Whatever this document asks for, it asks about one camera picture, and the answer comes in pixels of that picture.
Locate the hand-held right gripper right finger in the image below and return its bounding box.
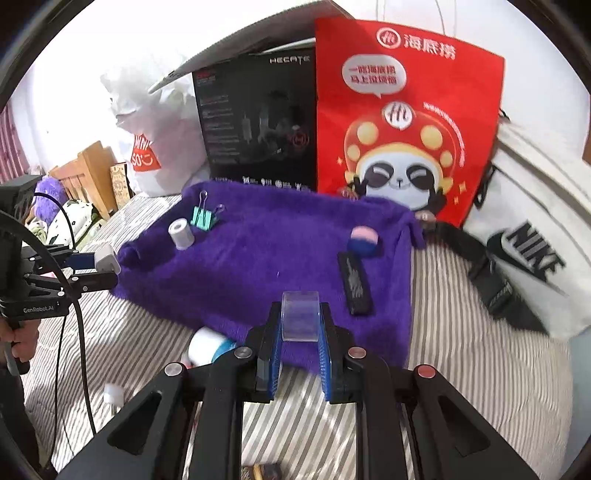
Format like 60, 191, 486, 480
318, 302, 541, 480

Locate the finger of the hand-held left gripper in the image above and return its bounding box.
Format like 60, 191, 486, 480
25, 272, 118, 301
34, 244, 100, 269

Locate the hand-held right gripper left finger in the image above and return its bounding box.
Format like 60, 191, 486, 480
55, 302, 283, 480

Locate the white square charger plug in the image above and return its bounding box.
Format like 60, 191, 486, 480
93, 244, 122, 275

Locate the clear plastic box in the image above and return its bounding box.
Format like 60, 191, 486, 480
280, 291, 321, 342

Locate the white and blue bottle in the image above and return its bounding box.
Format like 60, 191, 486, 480
187, 326, 238, 368

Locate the black case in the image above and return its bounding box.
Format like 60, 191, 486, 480
337, 250, 374, 316

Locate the white tape roll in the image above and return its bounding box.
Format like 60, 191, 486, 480
168, 218, 195, 251

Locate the black and gold box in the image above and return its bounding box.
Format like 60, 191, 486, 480
252, 462, 284, 480

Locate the small round white plug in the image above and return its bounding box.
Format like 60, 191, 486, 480
102, 382, 125, 411

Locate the pink and blue sponge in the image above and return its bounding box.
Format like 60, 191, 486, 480
349, 226, 382, 257

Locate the green binder clip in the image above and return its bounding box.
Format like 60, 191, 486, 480
191, 190, 225, 230

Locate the person's left hand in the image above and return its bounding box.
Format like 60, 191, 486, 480
0, 318, 40, 361

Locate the white patterned cloth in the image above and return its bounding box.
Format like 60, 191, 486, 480
46, 199, 102, 245

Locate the purple plush pillow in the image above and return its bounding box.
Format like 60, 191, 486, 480
38, 175, 63, 222

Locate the wooden headboard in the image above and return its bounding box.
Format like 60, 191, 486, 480
48, 141, 118, 220

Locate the purple towel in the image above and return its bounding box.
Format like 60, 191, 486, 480
112, 181, 426, 374

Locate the striped red curtain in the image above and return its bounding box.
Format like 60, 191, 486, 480
0, 111, 28, 183

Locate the striped grey bed sheet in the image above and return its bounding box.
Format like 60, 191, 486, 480
21, 194, 578, 480

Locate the white plastic bag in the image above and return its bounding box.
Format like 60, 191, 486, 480
100, 55, 211, 197

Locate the black headset box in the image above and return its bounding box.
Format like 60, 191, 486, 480
148, 0, 340, 192

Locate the red paper bag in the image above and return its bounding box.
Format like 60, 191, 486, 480
315, 0, 505, 229

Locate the white waist bag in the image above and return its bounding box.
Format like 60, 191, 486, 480
427, 108, 591, 340

